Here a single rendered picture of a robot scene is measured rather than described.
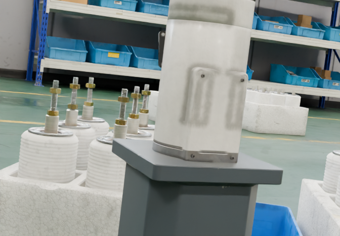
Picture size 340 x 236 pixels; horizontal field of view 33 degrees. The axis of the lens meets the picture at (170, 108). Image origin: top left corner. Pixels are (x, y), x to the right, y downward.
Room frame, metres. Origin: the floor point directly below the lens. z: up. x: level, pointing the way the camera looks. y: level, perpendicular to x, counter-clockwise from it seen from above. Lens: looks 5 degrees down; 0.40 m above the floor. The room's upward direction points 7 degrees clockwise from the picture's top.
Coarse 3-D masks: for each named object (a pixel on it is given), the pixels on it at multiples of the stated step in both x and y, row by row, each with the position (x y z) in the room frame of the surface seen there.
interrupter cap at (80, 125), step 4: (60, 124) 1.07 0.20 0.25; (64, 124) 1.10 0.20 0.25; (80, 124) 1.11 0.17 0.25; (84, 124) 1.11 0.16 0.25; (88, 124) 1.11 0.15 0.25; (72, 128) 1.05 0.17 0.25; (76, 128) 1.05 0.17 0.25; (80, 128) 1.06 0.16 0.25; (84, 128) 1.06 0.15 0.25; (88, 128) 1.07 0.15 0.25
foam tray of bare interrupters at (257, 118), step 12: (252, 108) 3.61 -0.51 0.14; (264, 108) 3.58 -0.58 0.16; (276, 108) 3.62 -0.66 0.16; (288, 108) 3.66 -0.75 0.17; (300, 108) 3.70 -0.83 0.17; (252, 120) 3.60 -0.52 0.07; (264, 120) 3.58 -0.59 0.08; (276, 120) 3.62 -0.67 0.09; (288, 120) 3.66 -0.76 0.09; (300, 120) 3.70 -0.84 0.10; (264, 132) 3.59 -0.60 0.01; (276, 132) 3.63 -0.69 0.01; (288, 132) 3.67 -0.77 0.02; (300, 132) 3.71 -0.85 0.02
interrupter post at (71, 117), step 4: (68, 112) 1.08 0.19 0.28; (72, 112) 1.08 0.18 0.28; (76, 112) 1.08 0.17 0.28; (68, 116) 1.08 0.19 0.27; (72, 116) 1.08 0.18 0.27; (76, 116) 1.08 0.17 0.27; (68, 120) 1.08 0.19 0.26; (72, 120) 1.08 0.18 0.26; (76, 120) 1.08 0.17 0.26; (68, 124) 1.08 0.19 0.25; (72, 124) 1.08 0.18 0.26; (76, 124) 1.09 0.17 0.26
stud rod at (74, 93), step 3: (75, 78) 1.08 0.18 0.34; (75, 81) 1.08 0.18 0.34; (75, 84) 1.08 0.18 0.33; (72, 90) 1.08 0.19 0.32; (75, 90) 1.08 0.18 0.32; (72, 93) 1.08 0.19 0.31; (75, 93) 1.08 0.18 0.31; (72, 96) 1.08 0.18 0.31; (75, 96) 1.08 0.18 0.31; (72, 99) 1.08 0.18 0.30; (75, 99) 1.09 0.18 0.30; (72, 102) 1.08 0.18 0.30; (75, 102) 1.09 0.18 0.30
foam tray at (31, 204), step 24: (0, 192) 0.90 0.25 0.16; (24, 192) 0.89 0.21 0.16; (48, 192) 0.89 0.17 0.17; (72, 192) 0.89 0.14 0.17; (96, 192) 0.88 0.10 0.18; (120, 192) 0.90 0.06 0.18; (0, 216) 0.90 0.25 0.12; (24, 216) 0.89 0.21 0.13; (48, 216) 0.89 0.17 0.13; (72, 216) 0.89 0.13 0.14; (96, 216) 0.88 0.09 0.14
